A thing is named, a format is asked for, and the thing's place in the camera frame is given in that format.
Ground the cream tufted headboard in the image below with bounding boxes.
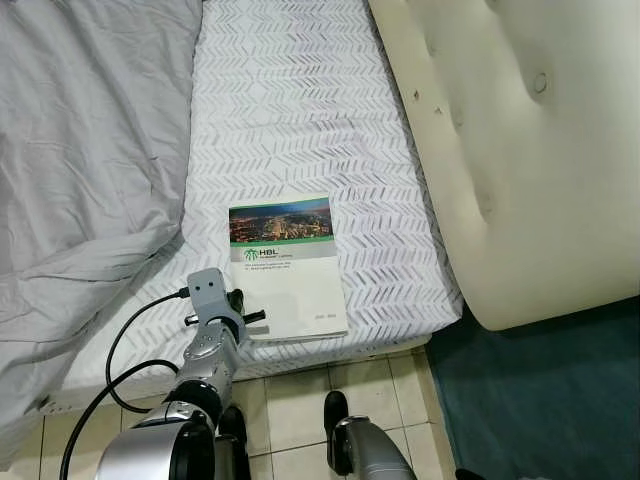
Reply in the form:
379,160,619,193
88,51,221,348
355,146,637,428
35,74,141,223
368,0,640,332

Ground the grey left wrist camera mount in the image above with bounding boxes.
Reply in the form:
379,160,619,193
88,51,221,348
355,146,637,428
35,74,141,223
187,267,231,323

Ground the grey bed blanket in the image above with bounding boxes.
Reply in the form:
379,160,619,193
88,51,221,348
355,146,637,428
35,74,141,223
0,0,205,466

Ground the robot left leg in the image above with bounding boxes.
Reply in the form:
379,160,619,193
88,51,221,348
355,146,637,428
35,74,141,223
214,404,251,480

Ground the white book with city photo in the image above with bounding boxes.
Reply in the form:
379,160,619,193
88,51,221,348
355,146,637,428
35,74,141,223
228,195,350,342

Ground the mattress with white patterned sheet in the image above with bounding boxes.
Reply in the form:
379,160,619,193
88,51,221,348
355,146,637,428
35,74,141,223
45,0,465,413

